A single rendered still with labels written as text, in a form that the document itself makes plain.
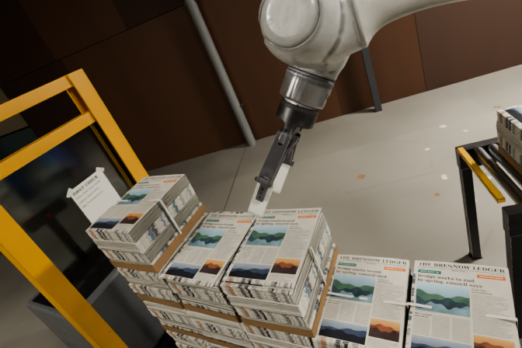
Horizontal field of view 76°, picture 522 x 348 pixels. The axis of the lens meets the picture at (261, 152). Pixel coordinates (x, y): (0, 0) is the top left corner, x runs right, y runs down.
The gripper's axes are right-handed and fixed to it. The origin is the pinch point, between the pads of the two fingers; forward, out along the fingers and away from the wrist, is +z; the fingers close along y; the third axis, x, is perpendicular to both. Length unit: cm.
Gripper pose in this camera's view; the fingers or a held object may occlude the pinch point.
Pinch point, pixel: (266, 197)
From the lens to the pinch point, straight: 68.7
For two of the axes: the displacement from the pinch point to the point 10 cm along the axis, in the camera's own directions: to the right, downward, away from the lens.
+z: -3.1, 9.0, 3.0
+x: -9.1, -3.7, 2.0
